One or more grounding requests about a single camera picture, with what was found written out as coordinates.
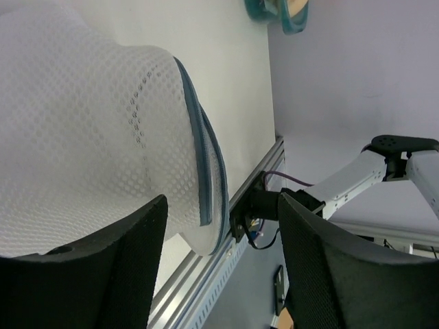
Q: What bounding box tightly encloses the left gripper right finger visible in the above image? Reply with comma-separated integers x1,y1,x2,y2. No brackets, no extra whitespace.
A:
278,194,438,328

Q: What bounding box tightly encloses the teal plastic basket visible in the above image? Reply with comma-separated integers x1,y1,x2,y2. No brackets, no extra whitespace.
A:
244,0,309,35

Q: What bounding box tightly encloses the beige peach bra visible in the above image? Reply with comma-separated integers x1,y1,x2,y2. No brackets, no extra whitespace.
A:
287,0,308,16

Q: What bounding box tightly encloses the white slotted cable duct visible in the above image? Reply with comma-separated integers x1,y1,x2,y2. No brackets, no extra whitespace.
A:
172,238,248,329

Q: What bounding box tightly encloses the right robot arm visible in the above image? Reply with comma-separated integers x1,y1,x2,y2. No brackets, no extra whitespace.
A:
288,135,438,219

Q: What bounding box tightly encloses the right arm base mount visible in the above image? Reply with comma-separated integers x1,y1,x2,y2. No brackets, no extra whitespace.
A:
229,171,280,250

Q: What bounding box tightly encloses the blue-trimmed white mesh laundry bag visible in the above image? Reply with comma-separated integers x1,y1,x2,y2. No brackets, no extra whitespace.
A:
1,3,229,257

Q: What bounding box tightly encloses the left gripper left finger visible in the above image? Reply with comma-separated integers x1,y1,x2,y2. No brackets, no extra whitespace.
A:
1,195,168,328

